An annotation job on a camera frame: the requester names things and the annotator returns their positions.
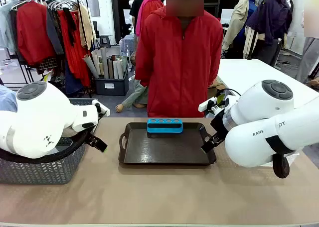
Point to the large grey plastic basket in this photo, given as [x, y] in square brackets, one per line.
[37, 172]

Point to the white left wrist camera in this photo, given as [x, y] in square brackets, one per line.
[103, 108]

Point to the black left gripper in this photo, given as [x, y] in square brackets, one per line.
[92, 138]

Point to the dark grey hanging garment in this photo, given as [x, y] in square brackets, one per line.
[54, 33]

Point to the beige hanging garment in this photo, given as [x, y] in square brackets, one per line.
[87, 25]

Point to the grey paper roll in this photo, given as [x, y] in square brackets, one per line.
[91, 66]

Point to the dark grey storage bin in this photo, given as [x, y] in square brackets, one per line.
[112, 86]

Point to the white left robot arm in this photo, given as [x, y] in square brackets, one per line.
[37, 117]

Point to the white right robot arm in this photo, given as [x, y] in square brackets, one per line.
[261, 127]

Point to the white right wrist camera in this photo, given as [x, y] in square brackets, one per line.
[205, 106]

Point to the light grey hanging jacket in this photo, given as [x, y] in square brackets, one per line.
[6, 25]

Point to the black step stool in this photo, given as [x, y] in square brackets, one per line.
[104, 40]

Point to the person with pink scarf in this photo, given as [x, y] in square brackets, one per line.
[147, 10]

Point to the person in red jacket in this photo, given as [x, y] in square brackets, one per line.
[174, 62]

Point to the red hanging jacket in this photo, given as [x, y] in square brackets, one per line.
[32, 33]

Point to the red hanging dress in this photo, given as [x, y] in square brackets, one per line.
[74, 50]

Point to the white table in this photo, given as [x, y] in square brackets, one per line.
[249, 72]

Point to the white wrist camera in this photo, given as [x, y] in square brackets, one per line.
[103, 108]
[205, 106]

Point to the person in blue shirt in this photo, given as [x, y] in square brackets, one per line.
[7, 100]

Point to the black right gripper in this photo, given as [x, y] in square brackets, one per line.
[219, 125]

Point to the brown cardboard box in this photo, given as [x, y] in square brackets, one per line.
[213, 86]

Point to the dark brown serving tray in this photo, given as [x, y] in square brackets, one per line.
[164, 149]

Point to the small grey plastic basket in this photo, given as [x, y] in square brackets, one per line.
[79, 102]

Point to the black clothes rack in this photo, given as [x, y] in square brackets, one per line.
[84, 18]

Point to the mannequin in beige coat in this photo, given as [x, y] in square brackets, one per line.
[239, 25]

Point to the black hanging scarf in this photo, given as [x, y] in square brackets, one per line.
[70, 23]

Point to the blue test tube rack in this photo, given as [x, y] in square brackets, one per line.
[164, 129]

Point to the mannequin arm green sleeve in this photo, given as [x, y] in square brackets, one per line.
[132, 96]

